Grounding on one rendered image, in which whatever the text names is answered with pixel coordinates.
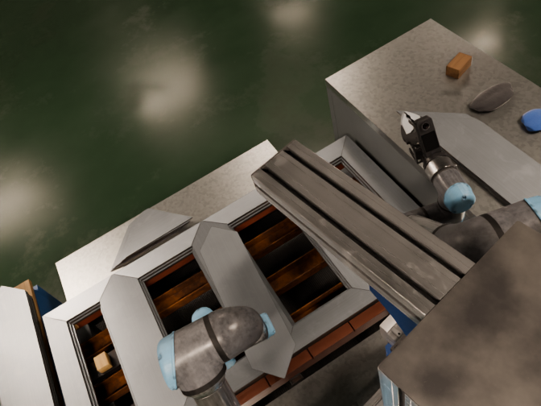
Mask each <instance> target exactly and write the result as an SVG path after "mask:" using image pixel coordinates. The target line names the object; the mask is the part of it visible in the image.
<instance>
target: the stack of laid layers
mask: <svg viewBox="0 0 541 406"><path fill-rule="evenodd" d="M330 164H331V165H333V166H334V167H337V166H338V165H340V164H342V165H343V166H344V167H345V168H346V169H347V170H348V171H349V172H350V173H351V175H352V176H353V177H354V178H355V179H356V180H357V181H358V182H359V183H360V184H361V185H362V186H364V187H365V188H366V189H368V190H370V191H371V192H372V193H374V194H375V195H377V196H378V197H380V196H379V195H378V193H377V192H376V191H375V190H374V189H373V188H372V187H371V186H370V185H369V184H368V183H367V182H366V181H365V180H364V179H363V178H362V177H361V176H360V175H359V174H358V173H357V172H356V170H355V169H354V168H353V167H352V166H351V165H350V164H349V163H348V162H347V161H346V160H345V159H344V158H343V157H342V156H340V157H338V158H337V159H335V160H334V161H332V162H330ZM380 198H381V197H380ZM381 199H382V198H381ZM271 206H272V204H271V203H270V202H269V201H265V202H263V203H262V204H261V205H259V206H257V207H255V208H254V209H252V210H251V211H249V212H247V213H245V214H243V215H242V216H240V217H239V218H237V219H236V220H234V221H232V222H230V223H229V224H225V223H217V222H204V221H202V222H200V225H199V228H198V230H197V232H196V236H195V238H194V240H193V242H192V245H191V246H190V247H189V248H188V249H186V250H184V251H182V252H180V253H179V254H178V255H176V256H174V257H173V258H171V259H169V260H168V261H166V262H165V263H162V264H161V265H159V266H158V267H156V268H154V269H153V270H151V271H149V272H148V273H146V274H145V275H142V276H141V277H139V278H138V282H139V283H140V285H141V288H142V290H143V292H144V295H145V297H146V299H147V302H148V304H149V305H150V308H151V311H152V312H153V315H154V317H155V320H156V322H157V324H158V326H159V329H160V331H161V334H162V335H163V337H164V338H165V337H166V336H167V335H168V334H167V331H166V329H165V327H164V325H163V322H162V320H161V318H160V316H159V313H158V311H157V309H156V307H155V304H154V302H153V300H152V298H151V295H150V293H149V291H148V289H147V286H146V284H145V283H146V282H147V281H148V280H150V279H152V278H153V277H155V276H157V275H158V274H160V273H161V272H163V271H165V270H167V269H168V268H169V267H172V266H173V265H175V264H177V263H178V262H180V261H181V260H183V259H185V258H187V257H188V256H189V255H191V254H193V255H194V257H195V259H196V261H197V262H198V264H199V266H200V269H201V270H202V272H203V273H204V276H205V277H206V279H207V281H208V282H209V284H210V286H211V288H212V290H213V292H214V293H215V295H216V297H217V299H218V300H219V302H220V304H221V307H222V308H224V305H223V303H222V301H221V298H220V296H219V294H218V291H217V289H216V287H215V284H214V282H213V280H212V277H211V275H210V274H209V270H208V268H207V267H206V265H205V262H204V260H203V258H202V255H201V253H200V249H201V247H202V245H203V243H204V241H205V239H206V237H207V234H208V232H209V230H210V228H211V226H213V227H217V228H222V229H226V230H233V231H235V230H234V228H236V227H238V226H240V225H241V224H242V223H244V222H246V221H248V220H249V219H251V218H252V217H254V216H256V215H257V214H259V213H261V212H262V211H264V210H265V209H268V208H269V207H271ZM300 229H301V228H300ZM301 230H302V229H301ZM302 231H303V230H302ZM303 233H304V234H305V236H306V237H307V238H308V240H309V241H310V242H311V244H312V245H313V246H314V247H315V248H316V250H317V251H318V252H319V254H320V255H321V257H322V258H323V259H324V261H325V262H326V263H327V264H328V265H329V267H330V268H331V269H332V271H333V272H334V273H335V275H336V276H337V278H338V279H339V280H340V282H342V284H343V285H344V286H345V288H346V289H347V290H349V289H350V288H351V286H350V285H349V283H348V282H347V280H346V279H345V278H344V276H343V275H342V274H341V273H340V272H339V271H338V269H337V268H336V266H335V265H334V264H333V263H332V261H331V260H330V258H329V257H328V256H327V255H326V254H325V253H324V251H323V250H322V249H321V247H320V246H319V244H318V243H317V242H316V240H315V239H314V238H312V237H311V236H310V235H308V234H307V233H306V232H305V231H303ZM247 251H248V250H247ZM248 253H249V251H248ZM249 255H250V257H251V259H252V261H253V263H254V265H255V267H256V268H257V270H258V273H259V275H260V276H261V278H262V281H263V283H264V284H265V285H266V288H267V290H268V292H269V293H270V296H271V298H272V300H273V301H274V303H275V305H276V307H277V309H278V311H279V313H280V315H281V317H282V319H283V321H284V322H285V324H286V326H287V328H288V330H289V332H290V334H291V331H292V328H293V325H294V324H296V323H298V322H299V321H301V320H303V319H304V318H305V317H304V318H302V319H300V320H299V321H297V322H296V323H295V322H294V321H293V319H292V318H291V316H290V314H289V313H288V311H287V310H286V309H285V307H284V306H283V303H282V302H281V300H280V299H279V298H278V296H277V295H276V293H275V291H274V289H273V288H272V287H271V285H270V284H269V282H268V281H267V279H266V277H265V276H264V275H263V273H262V271H261V270H260V268H259V267H258V265H257V264H256V262H255V261H254V259H253V257H252V256H251V254H250V253H249ZM347 290H345V292H346V291H347ZM342 293H344V292H342ZM342 293H341V294H342ZM341 294H339V295H341ZM339 295H338V296H339ZM338 296H336V297H338ZM336 297H334V298H333V299H335V298H336ZM333 299H331V300H333ZM331 300H330V301H331ZM330 301H328V302H330ZM328 302H327V303H328ZM378 302H379V300H378V299H376V300H374V301H373V302H371V303H370V304H368V305H367V306H366V307H364V308H363V309H360V310H359V311H357V312H356V313H355V314H353V315H352V316H350V317H348V318H347V319H345V320H344V321H342V322H341V323H340V324H338V325H336V326H334V327H333V328H331V329H330V330H329V331H327V332H326V333H324V334H322V335H321V336H319V337H318V338H317V339H315V340H314V341H312V342H310V343H308V344H307V345H306V346H304V347H303V348H301V349H300V350H298V351H296V352H295V353H294V354H293V355H292V357H291V358H294V357H295V356H296V355H298V354H300V353H301V352H303V351H304V350H306V349H307V348H308V347H310V346H312V345H314V344H315V343H317V342H318V341H319V340H321V339H322V338H324V337H326V336H327V335H329V334H330V333H331V332H333V331H334V330H336V329H338V328H339V327H341V326H343V325H344V324H345V323H347V322H348V321H350V320H352V319H353V318H355V317H356V316H357V315H359V314H360V313H362V312H364V311H365V310H367V309H368V308H369V307H371V306H373V305H375V304H376V303H378ZM327 303H325V304H323V305H322V306H324V305H326V304H327ZM322 306H320V308H321V307H322ZM318 309H319V308H318ZM99 310H101V312H102V315H103V317H104V319H105V314H104V312H103V310H102V307H101V303H100V301H99V302H98V303H96V304H95V305H93V306H91V307H90V308H88V309H86V310H85V311H83V312H82V313H79V314H78V315H76V316H75V317H73V318H71V319H70V320H68V321H67V325H68V329H69V333H70V335H71V338H72V343H73V345H74V349H75V351H76V356H77V359H78V362H79V365H80V368H81V373H82V375H83V378H84V381H85V386H86V388H87V392H88V394H89V399H90V402H91V405H92V406H100V405H99V403H98V400H97V396H96V392H95V390H94V387H93V382H92V380H91V377H90V374H89V369H88V367H87V364H86V361H85V356H84V354H83V351H82V349H81V344H80V341H79V338H78V336H77V333H76V328H75V325H76V324H77V323H79V322H81V321H83V320H84V319H85V318H87V317H89V316H91V315H92V314H94V313H95V312H97V311H99ZM316 310H317V309H316ZM316 310H314V311H313V312H311V313H309V314H308V315H310V314H312V313H314V312H315V311H316ZM308 315H307V316H308ZM307 316H306V317H307ZM105 323H106V326H107V328H108V331H109V335H110V337H111V339H112V342H113V344H114V348H115V350H116V353H117V356H118V359H119V362H120V364H121V367H122V370H123V373H124V376H125V377H126V382H127V384H128V387H129V389H130V393H131V395H132V397H133V400H134V404H135V406H138V405H137V403H136V401H135V398H134V394H133V392H132V390H131V387H130V384H129V381H128V378H127V376H126V373H125V370H124V367H123V365H122V361H121V359H120V357H119V354H118V350H117V348H116V346H115V343H114V339H113V337H112V334H111V332H110V329H109V326H108V323H107V320H106V319H105ZM266 375H268V374H267V373H263V374H262V375H260V376H259V377H257V378H256V379H254V380H252V381H251V382H249V383H248V384H247V385H245V386H244V387H242V388H240V389H239V390H237V391H236V392H234V395H237V394H239V393H240V392H242V391H244V390H245V389H247V388H248V387H250V386H251V385H253V384H254V383H256V382H258V381H259V380H260V379H262V378H263V377H265V376H266Z"/></svg>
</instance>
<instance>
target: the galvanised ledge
mask: <svg viewBox="0 0 541 406"><path fill-rule="evenodd" d="M387 343H388V341H387V340H386V339H385V338H384V337H382V336H381V333H380V330H378V331H377V332H375V333H373V334H372V335H370V336H369V337H368V338H366V339H365V340H363V341H362V342H360V343H358V344H357V345H356V346H354V347H353V348H351V349H350V350H348V351H346V352H345V353H343V354H342V355H341V356H339V357H338V358H336V359H334V360H333V361H331V362H330V363H329V364H327V365H326V366H324V367H322V368H321V369H319V370H318V371H317V372H315V373H314V374H312V375H310V376H309V377H307V378H306V379H305V380H303V381H302V382H300V383H298V384H297V385H295V386H294V387H293V388H291V389H290V390H288V391H286V392H285V393H283V394H282V395H281V396H279V397H278V398H276V399H275V400H273V401H271V402H270V403H269V404H267V405H266V406H350V405H351V404H353V403H355V402H357V404H358V405H359V406H363V405H364V404H365V403H366V402H367V401H368V400H369V399H370V398H371V397H372V396H373V395H374V394H375V393H376V392H377V390H378V389H379V388H380V381H379V375H378V365H379V364H380V363H381V362H382V361H383V360H384V359H385V358H386V348H385V346H386V345H387Z"/></svg>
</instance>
